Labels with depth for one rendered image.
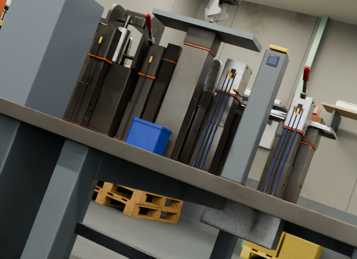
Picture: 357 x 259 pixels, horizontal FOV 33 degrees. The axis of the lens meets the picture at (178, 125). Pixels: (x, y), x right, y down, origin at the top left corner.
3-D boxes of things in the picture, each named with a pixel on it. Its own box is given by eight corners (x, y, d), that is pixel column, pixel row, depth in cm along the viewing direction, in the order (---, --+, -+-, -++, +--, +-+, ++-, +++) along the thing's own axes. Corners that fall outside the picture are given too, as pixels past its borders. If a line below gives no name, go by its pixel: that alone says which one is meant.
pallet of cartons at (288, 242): (323, 281, 737) (342, 226, 742) (305, 284, 629) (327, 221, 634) (259, 254, 775) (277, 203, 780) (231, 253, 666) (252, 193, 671)
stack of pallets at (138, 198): (118, 199, 824) (143, 134, 831) (178, 224, 783) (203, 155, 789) (64, 188, 702) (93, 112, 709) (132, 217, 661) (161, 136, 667)
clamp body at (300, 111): (281, 203, 205) (316, 104, 207) (276, 200, 194) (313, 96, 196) (261, 196, 207) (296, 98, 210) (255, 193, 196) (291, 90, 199)
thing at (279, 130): (269, 197, 221) (295, 124, 223) (266, 196, 216) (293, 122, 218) (256, 193, 223) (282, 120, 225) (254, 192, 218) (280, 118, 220)
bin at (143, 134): (163, 158, 192) (173, 131, 193) (152, 154, 183) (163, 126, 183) (134, 147, 196) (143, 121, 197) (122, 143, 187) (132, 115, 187)
